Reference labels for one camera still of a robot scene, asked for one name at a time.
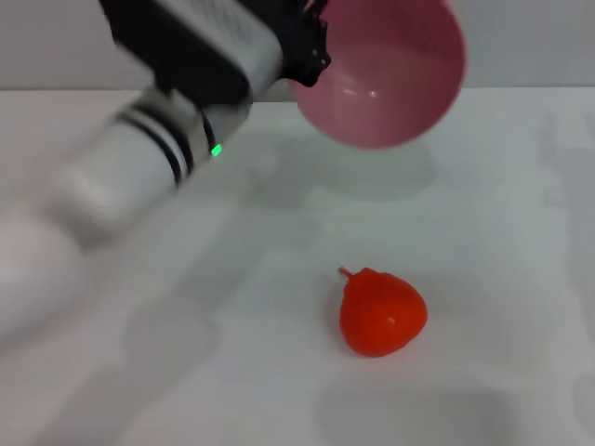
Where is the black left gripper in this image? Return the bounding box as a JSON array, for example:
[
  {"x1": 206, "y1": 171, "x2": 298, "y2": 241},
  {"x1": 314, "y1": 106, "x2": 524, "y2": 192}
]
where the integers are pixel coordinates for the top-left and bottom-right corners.
[{"x1": 272, "y1": 0, "x2": 333, "y2": 89}]

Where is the orange toy fruit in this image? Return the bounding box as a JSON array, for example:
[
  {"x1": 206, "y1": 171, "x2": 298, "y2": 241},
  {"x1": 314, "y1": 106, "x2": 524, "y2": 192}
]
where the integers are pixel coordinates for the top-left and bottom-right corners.
[{"x1": 337, "y1": 264, "x2": 430, "y2": 359}]

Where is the pink plastic bowl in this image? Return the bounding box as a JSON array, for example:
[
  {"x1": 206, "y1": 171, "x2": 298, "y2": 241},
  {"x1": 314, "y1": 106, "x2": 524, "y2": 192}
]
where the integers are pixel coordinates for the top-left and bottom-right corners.
[{"x1": 294, "y1": 0, "x2": 469, "y2": 151}]

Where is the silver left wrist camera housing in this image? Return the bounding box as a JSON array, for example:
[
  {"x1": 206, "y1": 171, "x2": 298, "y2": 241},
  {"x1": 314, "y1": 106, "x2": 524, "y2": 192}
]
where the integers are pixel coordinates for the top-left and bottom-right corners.
[{"x1": 98, "y1": 0, "x2": 285, "y2": 111}]

